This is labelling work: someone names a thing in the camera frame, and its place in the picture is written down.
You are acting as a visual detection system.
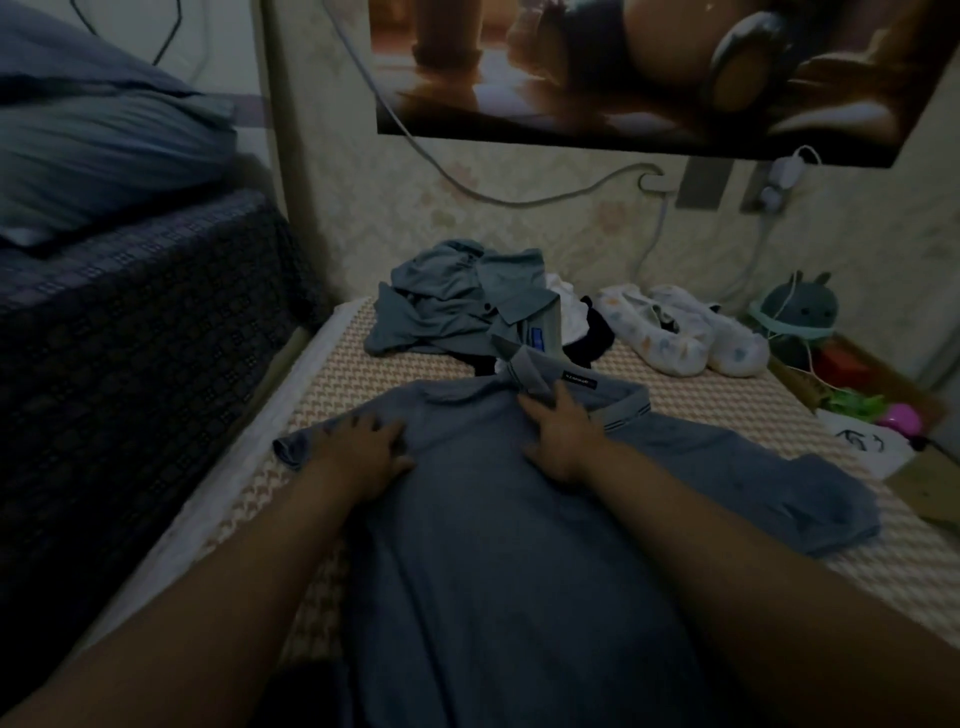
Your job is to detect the green toy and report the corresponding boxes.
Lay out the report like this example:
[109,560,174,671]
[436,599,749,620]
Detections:
[822,387,887,419]

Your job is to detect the white charger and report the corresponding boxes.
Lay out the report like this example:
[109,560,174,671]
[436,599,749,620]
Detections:
[760,150,807,212]

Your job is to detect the red toy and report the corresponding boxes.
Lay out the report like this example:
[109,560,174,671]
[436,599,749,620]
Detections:
[814,342,875,389]

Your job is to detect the grey-green pillow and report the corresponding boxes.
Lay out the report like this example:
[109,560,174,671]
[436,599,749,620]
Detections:
[0,93,239,249]

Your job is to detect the blue polo shirt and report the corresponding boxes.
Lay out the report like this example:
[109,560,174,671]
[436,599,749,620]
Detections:
[270,337,884,728]

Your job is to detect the person's left hand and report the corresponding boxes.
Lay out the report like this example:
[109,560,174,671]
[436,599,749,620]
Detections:
[300,412,414,504]

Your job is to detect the wooden bedside tray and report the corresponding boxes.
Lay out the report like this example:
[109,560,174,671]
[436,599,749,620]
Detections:
[765,337,960,527]

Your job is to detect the person's left forearm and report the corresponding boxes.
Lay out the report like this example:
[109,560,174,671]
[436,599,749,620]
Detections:
[0,477,365,728]

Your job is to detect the dark patterned bed cover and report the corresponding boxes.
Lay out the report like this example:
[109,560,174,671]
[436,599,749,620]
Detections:
[0,187,324,707]

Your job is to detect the blue pillow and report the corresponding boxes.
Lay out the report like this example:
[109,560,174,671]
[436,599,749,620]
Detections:
[0,0,197,107]

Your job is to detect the pink ball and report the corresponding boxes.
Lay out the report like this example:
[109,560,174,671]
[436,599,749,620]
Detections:
[880,402,924,437]

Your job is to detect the white polo shirt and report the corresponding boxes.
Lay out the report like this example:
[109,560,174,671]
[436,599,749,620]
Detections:
[543,273,591,347]

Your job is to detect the grey wall socket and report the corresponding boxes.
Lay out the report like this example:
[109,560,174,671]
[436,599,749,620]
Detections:
[675,157,734,212]

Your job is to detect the long white cable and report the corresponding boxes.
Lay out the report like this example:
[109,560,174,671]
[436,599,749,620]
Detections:
[322,0,669,209]

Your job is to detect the white printed card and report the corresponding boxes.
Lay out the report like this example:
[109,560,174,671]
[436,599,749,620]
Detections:
[817,408,917,482]

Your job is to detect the teal round bunny lamp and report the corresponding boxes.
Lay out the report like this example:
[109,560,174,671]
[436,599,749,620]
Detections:
[750,270,839,344]

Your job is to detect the person's right hand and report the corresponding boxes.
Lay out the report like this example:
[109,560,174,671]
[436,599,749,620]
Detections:
[514,379,609,489]

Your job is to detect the black hanging cables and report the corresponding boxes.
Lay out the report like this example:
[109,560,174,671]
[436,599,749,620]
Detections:
[67,0,185,69]

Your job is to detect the thin white charger cable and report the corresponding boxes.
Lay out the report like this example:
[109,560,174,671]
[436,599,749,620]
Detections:
[720,207,797,302]

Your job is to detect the person's right forearm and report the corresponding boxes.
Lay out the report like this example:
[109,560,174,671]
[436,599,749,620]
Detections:
[574,442,960,728]

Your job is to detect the black garment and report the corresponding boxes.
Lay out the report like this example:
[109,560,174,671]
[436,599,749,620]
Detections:
[472,300,617,377]

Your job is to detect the cartoon bear wall poster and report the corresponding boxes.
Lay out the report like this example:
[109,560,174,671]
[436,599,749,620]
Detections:
[367,0,960,170]

